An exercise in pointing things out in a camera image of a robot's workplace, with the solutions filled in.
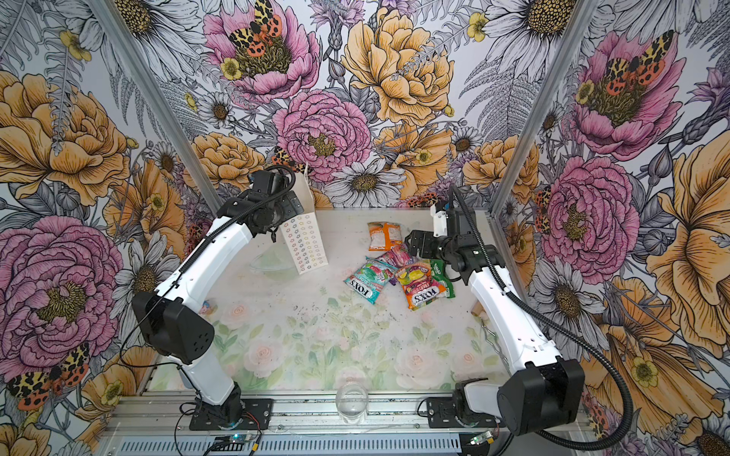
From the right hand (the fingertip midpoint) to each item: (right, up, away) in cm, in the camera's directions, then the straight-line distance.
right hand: (419, 249), depth 79 cm
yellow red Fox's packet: (+1, -11, +13) cm, 17 cm away
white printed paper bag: (-35, +5, +10) cm, 36 cm away
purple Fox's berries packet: (-4, -4, +23) cm, 24 cm away
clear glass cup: (-18, -41, -1) cm, 45 cm away
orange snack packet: (-8, +4, +30) cm, 31 cm away
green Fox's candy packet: (+10, -10, +18) cm, 23 cm away
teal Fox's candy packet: (-14, -11, +18) cm, 25 cm away
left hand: (-39, +9, +5) cm, 40 cm away
